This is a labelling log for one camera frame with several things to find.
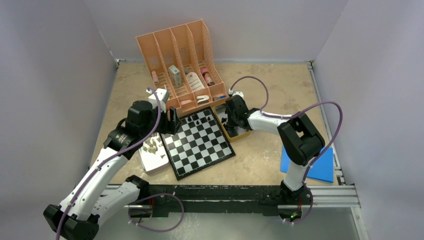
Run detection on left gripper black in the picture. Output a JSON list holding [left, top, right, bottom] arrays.
[[140, 102, 182, 138]]

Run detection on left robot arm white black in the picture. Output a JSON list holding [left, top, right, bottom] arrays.
[[43, 100, 181, 240]]

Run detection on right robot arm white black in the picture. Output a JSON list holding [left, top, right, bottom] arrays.
[[225, 95, 325, 204]]

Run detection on black white chess board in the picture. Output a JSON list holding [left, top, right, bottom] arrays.
[[161, 107, 236, 181]]

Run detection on pile of white chess pieces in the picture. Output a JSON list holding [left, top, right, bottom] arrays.
[[139, 134, 166, 159]]

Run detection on blue grey small object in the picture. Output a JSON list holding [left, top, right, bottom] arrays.
[[213, 95, 227, 101]]

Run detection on white stapler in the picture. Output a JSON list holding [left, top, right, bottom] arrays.
[[196, 95, 210, 106]]

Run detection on silver metal tin tray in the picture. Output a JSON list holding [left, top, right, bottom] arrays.
[[138, 133, 170, 175]]

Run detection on white paper pack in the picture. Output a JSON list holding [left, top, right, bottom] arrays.
[[186, 71, 205, 92]]

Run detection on white green carton box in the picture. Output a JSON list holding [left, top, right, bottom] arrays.
[[168, 65, 183, 88]]

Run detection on pink bottle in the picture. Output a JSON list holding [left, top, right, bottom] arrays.
[[200, 67, 215, 86]]

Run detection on peach plastic desk organizer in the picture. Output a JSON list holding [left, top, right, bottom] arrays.
[[136, 20, 228, 117]]

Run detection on blue foam pad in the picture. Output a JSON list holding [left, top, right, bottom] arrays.
[[280, 147, 334, 183]]

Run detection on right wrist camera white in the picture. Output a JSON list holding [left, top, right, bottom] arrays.
[[228, 91, 244, 99]]

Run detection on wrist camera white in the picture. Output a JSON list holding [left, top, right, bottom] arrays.
[[146, 88, 170, 112], [228, 91, 244, 99]]

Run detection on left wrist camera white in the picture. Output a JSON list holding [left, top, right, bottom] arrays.
[[146, 88, 170, 112]]

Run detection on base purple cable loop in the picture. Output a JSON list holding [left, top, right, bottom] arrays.
[[127, 192, 185, 233]]

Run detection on black metal base rail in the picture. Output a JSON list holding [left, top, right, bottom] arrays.
[[67, 183, 361, 218]]

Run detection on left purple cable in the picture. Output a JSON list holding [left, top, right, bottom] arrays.
[[54, 87, 163, 240]]

